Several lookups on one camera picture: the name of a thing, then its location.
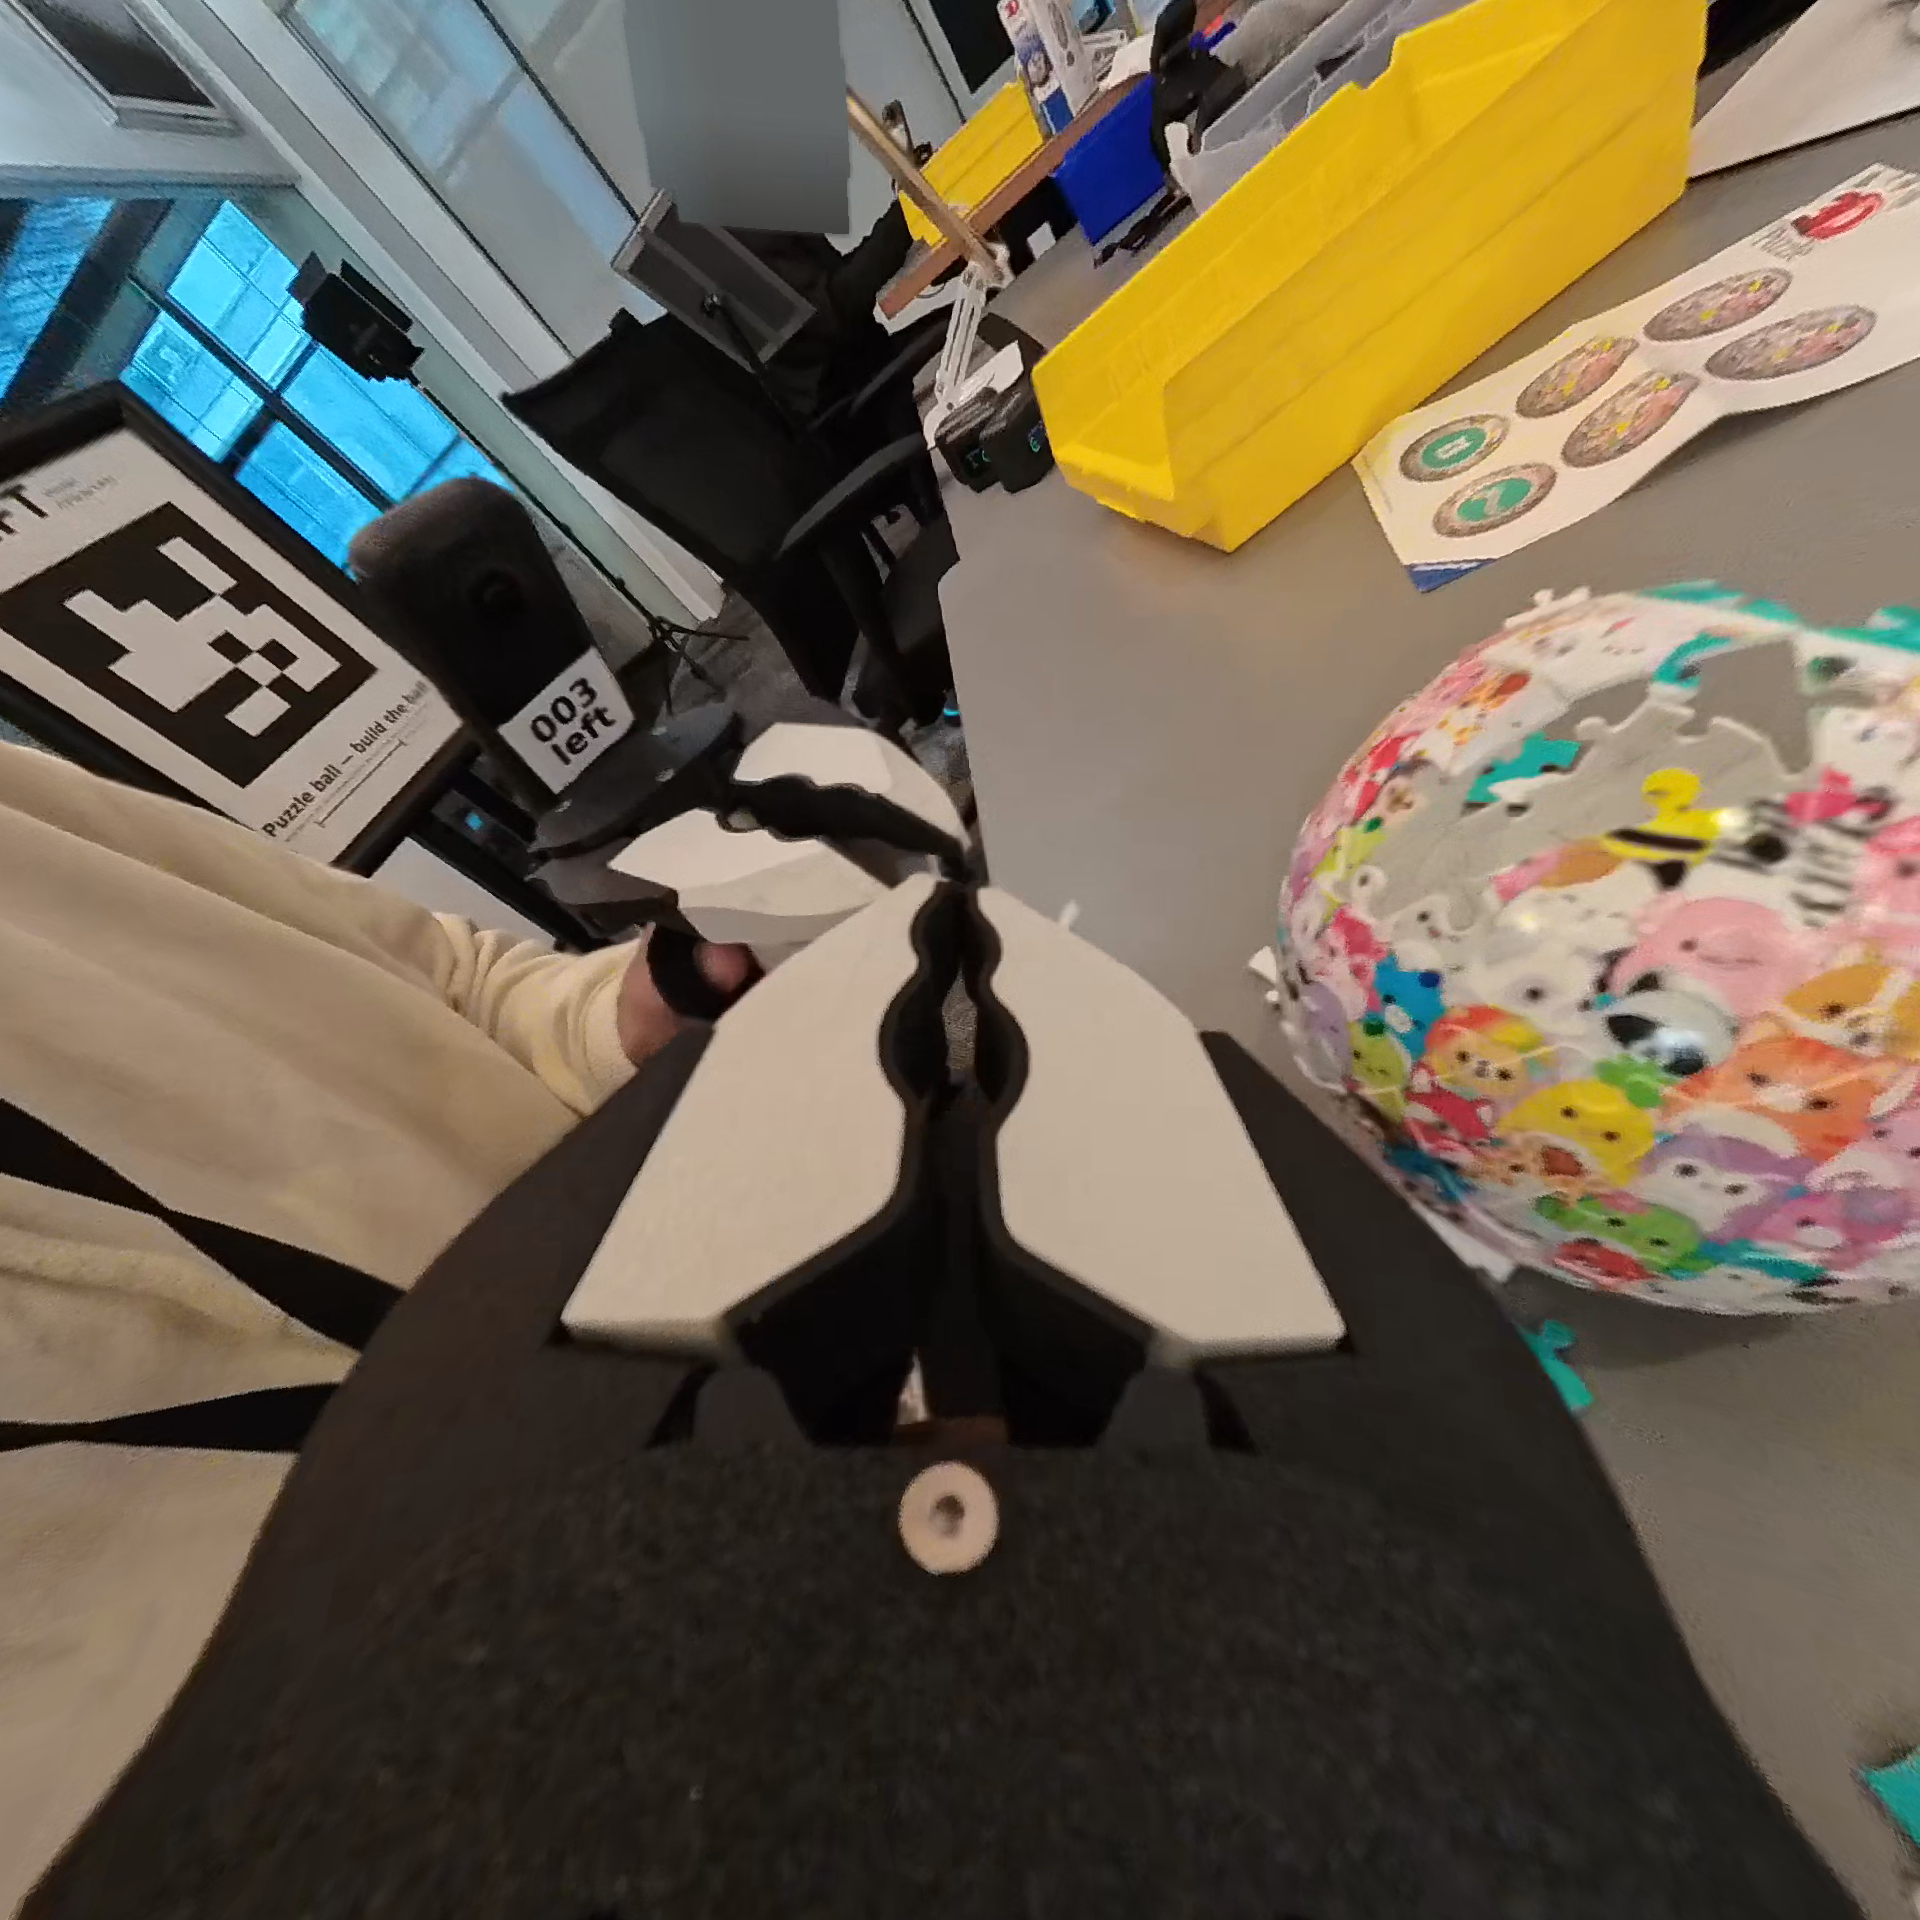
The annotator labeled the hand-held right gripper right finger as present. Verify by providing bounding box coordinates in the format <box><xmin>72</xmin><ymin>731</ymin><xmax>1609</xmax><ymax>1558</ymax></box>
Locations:
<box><xmin>966</xmin><ymin>885</ymin><xmax>1348</xmax><ymax>1454</ymax></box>

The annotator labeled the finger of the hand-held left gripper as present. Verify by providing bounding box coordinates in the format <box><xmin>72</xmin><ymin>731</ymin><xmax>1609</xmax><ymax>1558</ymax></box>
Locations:
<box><xmin>715</xmin><ymin>722</ymin><xmax>987</xmax><ymax>890</ymax></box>
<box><xmin>606</xmin><ymin>814</ymin><xmax>936</xmax><ymax>966</ymax></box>

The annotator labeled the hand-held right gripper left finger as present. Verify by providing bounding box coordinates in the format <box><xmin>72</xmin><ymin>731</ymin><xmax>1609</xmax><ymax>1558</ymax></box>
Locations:
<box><xmin>557</xmin><ymin>874</ymin><xmax>969</xmax><ymax>1450</ymax></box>

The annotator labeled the colourful puzzle ball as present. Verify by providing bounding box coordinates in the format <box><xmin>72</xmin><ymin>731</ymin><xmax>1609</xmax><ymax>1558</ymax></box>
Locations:
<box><xmin>1273</xmin><ymin>583</ymin><xmax>1920</xmax><ymax>1320</ymax></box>

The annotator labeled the person's left forearm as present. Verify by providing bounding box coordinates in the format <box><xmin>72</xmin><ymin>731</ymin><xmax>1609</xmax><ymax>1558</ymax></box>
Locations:
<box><xmin>0</xmin><ymin>743</ymin><xmax>649</xmax><ymax>1143</ymax></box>

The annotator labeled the teal white puzzle piece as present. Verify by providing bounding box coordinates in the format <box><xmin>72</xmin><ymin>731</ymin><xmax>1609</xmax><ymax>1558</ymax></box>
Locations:
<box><xmin>1851</xmin><ymin>1740</ymin><xmax>1920</xmax><ymax>1854</ymax></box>

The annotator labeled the person's left hand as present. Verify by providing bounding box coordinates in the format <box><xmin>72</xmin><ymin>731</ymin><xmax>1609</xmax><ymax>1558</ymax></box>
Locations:
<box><xmin>612</xmin><ymin>932</ymin><xmax>770</xmax><ymax>1070</ymax></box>

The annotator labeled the black office chair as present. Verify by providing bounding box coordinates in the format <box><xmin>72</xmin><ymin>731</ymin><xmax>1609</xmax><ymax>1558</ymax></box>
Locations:
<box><xmin>502</xmin><ymin>323</ymin><xmax>969</xmax><ymax>738</ymax></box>

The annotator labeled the black framed sign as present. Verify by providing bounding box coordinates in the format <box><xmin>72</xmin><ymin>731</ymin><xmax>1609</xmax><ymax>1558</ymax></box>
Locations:
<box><xmin>0</xmin><ymin>383</ymin><xmax>482</xmax><ymax>881</ymax></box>

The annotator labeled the black device pair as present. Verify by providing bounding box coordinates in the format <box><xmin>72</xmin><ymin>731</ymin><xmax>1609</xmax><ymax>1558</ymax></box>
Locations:
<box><xmin>936</xmin><ymin>383</ymin><xmax>1059</xmax><ymax>495</ymax></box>

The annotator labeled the blue storage bin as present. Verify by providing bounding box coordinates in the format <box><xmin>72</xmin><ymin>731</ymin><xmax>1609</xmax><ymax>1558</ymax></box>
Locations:
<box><xmin>1049</xmin><ymin>74</ymin><xmax>1172</xmax><ymax>250</ymax></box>

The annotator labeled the yellow storage bin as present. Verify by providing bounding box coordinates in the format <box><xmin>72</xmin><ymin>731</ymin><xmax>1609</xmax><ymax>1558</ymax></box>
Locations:
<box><xmin>1031</xmin><ymin>0</ymin><xmax>1712</xmax><ymax>550</ymax></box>

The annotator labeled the person's cream hoodie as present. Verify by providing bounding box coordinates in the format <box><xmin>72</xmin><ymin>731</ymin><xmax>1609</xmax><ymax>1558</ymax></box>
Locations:
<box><xmin>0</xmin><ymin>1110</ymin><xmax>497</xmax><ymax>1863</ymax></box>

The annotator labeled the paper instruction sheet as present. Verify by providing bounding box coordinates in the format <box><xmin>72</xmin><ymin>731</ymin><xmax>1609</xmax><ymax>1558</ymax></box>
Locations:
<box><xmin>1350</xmin><ymin>162</ymin><xmax>1920</xmax><ymax>595</ymax></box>

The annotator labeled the white paper sheet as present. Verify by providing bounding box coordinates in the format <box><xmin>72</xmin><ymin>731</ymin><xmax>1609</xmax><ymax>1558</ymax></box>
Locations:
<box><xmin>1686</xmin><ymin>15</ymin><xmax>1920</xmax><ymax>182</ymax></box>

